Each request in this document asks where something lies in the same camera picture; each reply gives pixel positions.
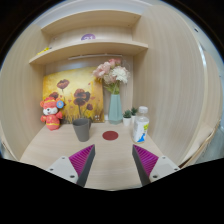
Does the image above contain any teal faceted vase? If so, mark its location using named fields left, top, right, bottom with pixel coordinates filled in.
left=107, top=93, right=124, bottom=125

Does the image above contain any grey mug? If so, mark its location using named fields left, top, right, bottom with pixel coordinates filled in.
left=72, top=117, right=93, bottom=143

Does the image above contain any red plush toy figure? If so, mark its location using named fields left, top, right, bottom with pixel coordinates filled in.
left=39, top=96, right=65, bottom=131

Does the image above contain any white light bar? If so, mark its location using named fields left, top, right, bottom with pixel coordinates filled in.
left=68, top=53, right=124, bottom=61

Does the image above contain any yellow poppy flower painting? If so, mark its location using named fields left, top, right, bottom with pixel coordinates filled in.
left=42, top=66, right=105, bottom=124

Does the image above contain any flat round red coaster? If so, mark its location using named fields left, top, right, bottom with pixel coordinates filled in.
left=101, top=130, right=120, bottom=142

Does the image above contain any clear plastic water bottle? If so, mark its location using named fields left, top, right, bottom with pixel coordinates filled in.
left=132, top=105, right=150, bottom=144

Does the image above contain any light wood shelf unit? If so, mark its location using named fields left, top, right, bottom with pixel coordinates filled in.
left=28, top=9, right=149, bottom=66

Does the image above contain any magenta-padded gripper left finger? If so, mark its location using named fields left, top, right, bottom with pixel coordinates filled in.
left=46, top=143, right=97, bottom=188

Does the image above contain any pink and white flower bouquet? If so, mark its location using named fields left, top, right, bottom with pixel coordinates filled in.
left=92, top=58, right=131, bottom=95

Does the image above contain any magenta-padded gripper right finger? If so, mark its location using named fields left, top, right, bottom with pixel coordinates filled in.
left=131, top=143, right=181, bottom=187

